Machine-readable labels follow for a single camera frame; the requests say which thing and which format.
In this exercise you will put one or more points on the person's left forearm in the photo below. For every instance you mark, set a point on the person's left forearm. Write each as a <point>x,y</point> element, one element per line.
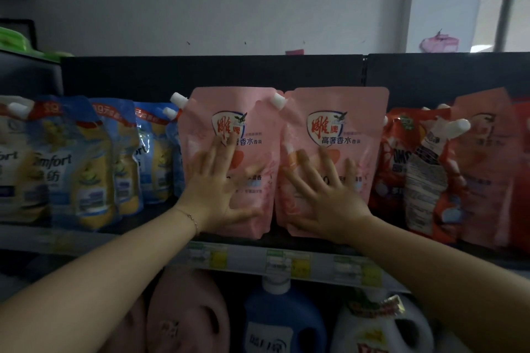
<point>91,282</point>

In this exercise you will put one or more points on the pink bagged item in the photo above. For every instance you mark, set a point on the pink bagged item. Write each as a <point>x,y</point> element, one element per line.
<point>439,43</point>

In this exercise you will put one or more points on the person's left hand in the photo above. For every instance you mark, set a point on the person's left hand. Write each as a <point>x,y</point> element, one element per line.
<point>215,199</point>

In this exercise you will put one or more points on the pink sticky note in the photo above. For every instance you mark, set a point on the pink sticky note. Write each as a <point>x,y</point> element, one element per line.
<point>295,52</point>

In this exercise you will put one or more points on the dark metal shelf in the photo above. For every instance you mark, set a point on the dark metal shelf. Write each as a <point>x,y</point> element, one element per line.
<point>207,71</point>

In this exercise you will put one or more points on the flat green pack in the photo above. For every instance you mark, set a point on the flat green pack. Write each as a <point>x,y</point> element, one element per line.
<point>14,40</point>
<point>51,55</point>

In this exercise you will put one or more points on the white detergent jug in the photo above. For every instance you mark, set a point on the white detergent jug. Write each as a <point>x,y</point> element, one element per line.
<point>372,328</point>

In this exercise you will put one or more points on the person's right forearm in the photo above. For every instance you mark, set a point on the person's right forearm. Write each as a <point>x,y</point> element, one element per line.
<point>447,282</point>

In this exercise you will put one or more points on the ceiling light panel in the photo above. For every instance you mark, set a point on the ceiling light panel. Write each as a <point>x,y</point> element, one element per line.
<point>481,48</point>

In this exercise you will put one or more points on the person's right hand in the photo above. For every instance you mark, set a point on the person's right hand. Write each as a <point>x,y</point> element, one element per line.
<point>335,212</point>

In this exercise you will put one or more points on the blue detergent jug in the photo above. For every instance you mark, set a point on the blue detergent jug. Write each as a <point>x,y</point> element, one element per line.
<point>281,315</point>

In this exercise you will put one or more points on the grey vertical pole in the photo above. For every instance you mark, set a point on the grey vertical pole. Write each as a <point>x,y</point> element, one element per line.
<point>508,1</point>

